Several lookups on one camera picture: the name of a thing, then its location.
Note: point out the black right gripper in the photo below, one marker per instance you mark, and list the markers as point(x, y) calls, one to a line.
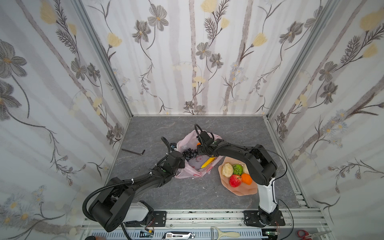
point(202, 148)

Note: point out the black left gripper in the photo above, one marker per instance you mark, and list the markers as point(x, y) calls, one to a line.
point(179, 157)

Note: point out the pink plastic bag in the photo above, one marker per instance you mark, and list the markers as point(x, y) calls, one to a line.
point(193, 167)

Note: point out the cream fake garlic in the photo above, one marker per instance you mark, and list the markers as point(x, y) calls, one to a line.
point(227, 170)

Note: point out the red fake strawberry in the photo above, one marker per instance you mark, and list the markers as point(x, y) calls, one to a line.
point(235, 181)

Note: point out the orange fake tangerine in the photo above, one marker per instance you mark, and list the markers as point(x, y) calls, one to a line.
point(246, 178)

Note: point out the pink scalloped plate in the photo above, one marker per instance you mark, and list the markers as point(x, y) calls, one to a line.
point(243, 189)

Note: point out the cream fake pear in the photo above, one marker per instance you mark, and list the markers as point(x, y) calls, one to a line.
point(245, 170)

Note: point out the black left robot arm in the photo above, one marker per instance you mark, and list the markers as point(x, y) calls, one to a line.
point(110, 204)

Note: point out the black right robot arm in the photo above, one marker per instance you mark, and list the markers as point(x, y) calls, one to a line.
point(261, 166)

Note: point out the yellow fake banana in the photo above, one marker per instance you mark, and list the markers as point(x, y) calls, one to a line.
point(210, 160)

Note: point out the dark fake grape bunch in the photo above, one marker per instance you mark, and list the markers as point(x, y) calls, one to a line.
point(190, 154)

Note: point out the dark hex key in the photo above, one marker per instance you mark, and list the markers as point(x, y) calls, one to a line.
point(132, 152)

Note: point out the silver black utility knife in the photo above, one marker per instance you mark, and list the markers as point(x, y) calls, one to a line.
point(177, 235)

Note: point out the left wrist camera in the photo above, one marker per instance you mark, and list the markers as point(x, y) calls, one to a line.
point(173, 146)

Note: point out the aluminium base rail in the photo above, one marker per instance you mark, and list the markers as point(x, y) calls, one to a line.
point(199, 222)

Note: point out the red handled scissors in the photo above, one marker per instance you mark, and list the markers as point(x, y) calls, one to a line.
point(304, 235)

